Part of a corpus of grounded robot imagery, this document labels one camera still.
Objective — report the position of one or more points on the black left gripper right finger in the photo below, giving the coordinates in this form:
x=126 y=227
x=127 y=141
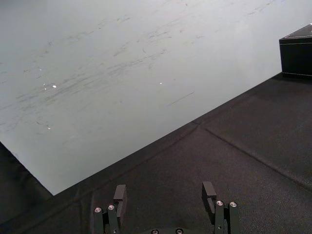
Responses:
x=209 y=197

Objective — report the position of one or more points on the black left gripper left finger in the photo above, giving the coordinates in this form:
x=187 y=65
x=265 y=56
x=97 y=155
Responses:
x=120 y=197

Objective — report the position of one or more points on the black table cloth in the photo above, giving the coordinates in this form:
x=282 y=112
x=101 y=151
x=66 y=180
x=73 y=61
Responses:
x=195 y=170

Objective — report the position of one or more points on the black box with white stitching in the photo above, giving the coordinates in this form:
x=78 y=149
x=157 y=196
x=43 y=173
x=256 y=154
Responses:
x=296 y=53

